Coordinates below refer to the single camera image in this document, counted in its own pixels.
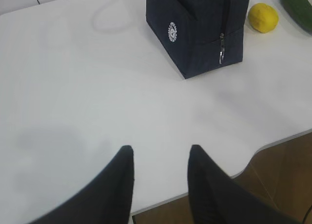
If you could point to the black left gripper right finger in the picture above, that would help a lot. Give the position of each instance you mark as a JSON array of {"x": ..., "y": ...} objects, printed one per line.
[{"x": 215, "y": 198}]

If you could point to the green cucumber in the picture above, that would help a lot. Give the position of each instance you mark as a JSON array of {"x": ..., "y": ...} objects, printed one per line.
[{"x": 300, "y": 11}]

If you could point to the yellow lemon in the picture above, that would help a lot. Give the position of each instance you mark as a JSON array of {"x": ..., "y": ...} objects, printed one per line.
[{"x": 263, "y": 18}]

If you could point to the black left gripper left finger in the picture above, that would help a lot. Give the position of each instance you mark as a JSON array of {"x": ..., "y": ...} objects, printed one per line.
[{"x": 107, "y": 199}]

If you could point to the navy blue lunch bag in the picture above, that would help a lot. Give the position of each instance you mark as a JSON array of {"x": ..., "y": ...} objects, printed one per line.
[{"x": 199, "y": 35}]

